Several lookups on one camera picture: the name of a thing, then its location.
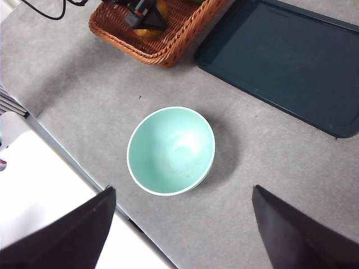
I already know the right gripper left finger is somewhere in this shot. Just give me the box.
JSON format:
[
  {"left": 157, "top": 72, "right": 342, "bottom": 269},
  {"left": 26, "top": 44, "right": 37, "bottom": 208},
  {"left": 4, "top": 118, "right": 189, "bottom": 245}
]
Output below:
[{"left": 0, "top": 186, "right": 117, "bottom": 269}]

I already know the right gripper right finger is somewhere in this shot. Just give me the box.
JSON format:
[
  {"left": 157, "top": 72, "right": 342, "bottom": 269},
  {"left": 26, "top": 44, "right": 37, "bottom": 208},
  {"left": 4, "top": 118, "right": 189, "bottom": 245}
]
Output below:
[{"left": 251, "top": 184, "right": 359, "bottom": 269}]

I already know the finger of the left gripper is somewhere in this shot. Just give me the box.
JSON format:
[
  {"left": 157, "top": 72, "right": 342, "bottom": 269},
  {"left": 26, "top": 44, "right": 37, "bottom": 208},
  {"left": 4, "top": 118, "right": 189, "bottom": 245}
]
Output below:
[{"left": 133, "top": 5, "right": 168, "bottom": 30}]

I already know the orange-brown kiwi fruit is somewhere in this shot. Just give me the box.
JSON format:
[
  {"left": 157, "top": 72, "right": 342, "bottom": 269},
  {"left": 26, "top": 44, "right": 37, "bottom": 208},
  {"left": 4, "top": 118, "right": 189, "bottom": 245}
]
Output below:
[{"left": 134, "top": 0, "right": 169, "bottom": 39}]

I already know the teal ribbed bowl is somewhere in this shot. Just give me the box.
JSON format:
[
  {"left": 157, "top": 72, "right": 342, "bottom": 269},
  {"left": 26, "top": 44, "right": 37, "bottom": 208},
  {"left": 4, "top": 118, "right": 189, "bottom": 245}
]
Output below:
[{"left": 126, "top": 106, "right": 216, "bottom": 197}]

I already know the brown wicker basket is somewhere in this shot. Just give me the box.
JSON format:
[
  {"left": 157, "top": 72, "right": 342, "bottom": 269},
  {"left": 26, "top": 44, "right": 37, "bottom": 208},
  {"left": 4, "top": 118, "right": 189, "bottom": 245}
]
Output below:
[{"left": 88, "top": 0, "right": 228, "bottom": 68}]

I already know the black rectangular tray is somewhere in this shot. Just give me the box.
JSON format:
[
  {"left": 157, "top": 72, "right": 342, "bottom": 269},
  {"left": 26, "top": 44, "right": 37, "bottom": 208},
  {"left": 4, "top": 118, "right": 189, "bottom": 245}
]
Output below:
[{"left": 194, "top": 0, "right": 359, "bottom": 139}]

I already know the ribbed grey panel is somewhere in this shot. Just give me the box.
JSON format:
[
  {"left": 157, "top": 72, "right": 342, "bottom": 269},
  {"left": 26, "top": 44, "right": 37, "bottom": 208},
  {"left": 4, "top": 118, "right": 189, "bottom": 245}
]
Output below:
[{"left": 0, "top": 84, "right": 29, "bottom": 116}]

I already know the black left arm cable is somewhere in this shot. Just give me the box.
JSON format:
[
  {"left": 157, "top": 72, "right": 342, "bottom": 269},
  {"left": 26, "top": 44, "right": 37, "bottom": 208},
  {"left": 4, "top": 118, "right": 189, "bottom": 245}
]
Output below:
[{"left": 21, "top": 0, "right": 90, "bottom": 20}]

